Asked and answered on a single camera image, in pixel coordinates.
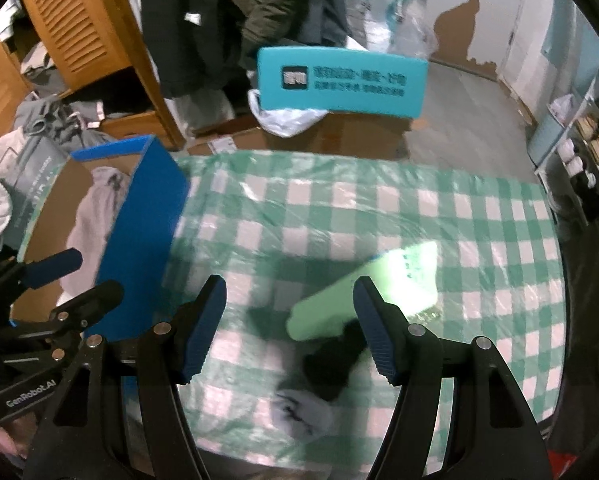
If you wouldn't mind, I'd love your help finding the blue cardboard box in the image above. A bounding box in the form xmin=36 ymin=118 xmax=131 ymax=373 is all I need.
xmin=10 ymin=135 xmax=190 ymax=321

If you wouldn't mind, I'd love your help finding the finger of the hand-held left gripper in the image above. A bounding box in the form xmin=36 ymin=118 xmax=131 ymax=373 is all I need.
xmin=0 ymin=247 xmax=84 ymax=311
xmin=0 ymin=280 xmax=125 ymax=347

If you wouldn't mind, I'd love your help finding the black sock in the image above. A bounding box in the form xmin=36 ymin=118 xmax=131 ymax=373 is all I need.
xmin=302 ymin=320 xmax=371 ymax=401

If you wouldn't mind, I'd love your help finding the teal box with text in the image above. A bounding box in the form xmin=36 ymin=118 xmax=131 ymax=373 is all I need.
xmin=256 ymin=46 xmax=429 ymax=120

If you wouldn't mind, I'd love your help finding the black hanging jacket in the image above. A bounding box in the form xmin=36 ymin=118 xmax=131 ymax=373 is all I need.
xmin=138 ymin=0 xmax=260 ymax=100

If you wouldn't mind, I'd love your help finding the grey sock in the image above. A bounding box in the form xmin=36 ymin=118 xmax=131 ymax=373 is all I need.
xmin=272 ymin=389 xmax=333 ymax=442

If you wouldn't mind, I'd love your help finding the clear plastic bag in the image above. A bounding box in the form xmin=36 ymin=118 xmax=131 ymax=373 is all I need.
xmin=344 ymin=0 xmax=440 ymax=61

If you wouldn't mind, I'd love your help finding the flat brown cardboard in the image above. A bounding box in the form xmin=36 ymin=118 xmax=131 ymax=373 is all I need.
xmin=187 ymin=110 xmax=410 ymax=161

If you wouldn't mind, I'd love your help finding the white cloth bundle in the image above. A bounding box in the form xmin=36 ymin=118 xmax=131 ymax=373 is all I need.
xmin=167 ymin=91 xmax=238 ymax=136

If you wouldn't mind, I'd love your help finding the wooden louvred wardrobe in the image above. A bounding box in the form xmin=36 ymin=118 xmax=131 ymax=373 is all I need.
xmin=0 ymin=0 xmax=185 ymax=151

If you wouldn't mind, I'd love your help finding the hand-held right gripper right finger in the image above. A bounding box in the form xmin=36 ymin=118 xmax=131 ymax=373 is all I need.
xmin=354 ymin=276 xmax=553 ymax=480

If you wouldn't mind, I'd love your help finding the light green soft pouch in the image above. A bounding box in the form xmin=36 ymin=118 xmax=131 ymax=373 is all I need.
xmin=286 ymin=241 xmax=439 ymax=341

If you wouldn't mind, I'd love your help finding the dark olive hanging jacket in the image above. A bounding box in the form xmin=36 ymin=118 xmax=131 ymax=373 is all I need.
xmin=210 ymin=0 xmax=351 ymax=51

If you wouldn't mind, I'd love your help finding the green checked tablecloth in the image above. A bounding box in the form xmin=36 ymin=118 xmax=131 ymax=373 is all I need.
xmin=154 ymin=150 xmax=565 ymax=471

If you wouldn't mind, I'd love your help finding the light grey garment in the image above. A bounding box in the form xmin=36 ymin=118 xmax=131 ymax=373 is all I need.
xmin=62 ymin=166 xmax=130 ymax=301

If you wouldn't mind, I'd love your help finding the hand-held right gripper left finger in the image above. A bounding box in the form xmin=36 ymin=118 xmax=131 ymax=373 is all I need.
xmin=22 ymin=275 xmax=228 ymax=480

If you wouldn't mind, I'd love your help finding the grey clothing pile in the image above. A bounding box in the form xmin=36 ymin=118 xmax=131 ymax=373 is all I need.
xmin=14 ymin=95 xmax=116 ymax=147

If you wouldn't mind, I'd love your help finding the small white bag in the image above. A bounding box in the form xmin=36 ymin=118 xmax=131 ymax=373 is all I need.
xmin=549 ymin=94 xmax=575 ymax=123

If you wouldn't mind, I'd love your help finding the white plastic bag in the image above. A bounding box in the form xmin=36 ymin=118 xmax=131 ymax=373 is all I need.
xmin=248 ymin=89 xmax=325 ymax=137

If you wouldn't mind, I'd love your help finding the white shoe rack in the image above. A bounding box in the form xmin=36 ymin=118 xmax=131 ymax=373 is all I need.
xmin=534 ymin=50 xmax=599 ymax=226

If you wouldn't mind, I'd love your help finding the dark grey carton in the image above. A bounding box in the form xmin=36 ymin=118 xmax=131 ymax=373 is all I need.
xmin=4 ymin=135 xmax=73 ymax=261

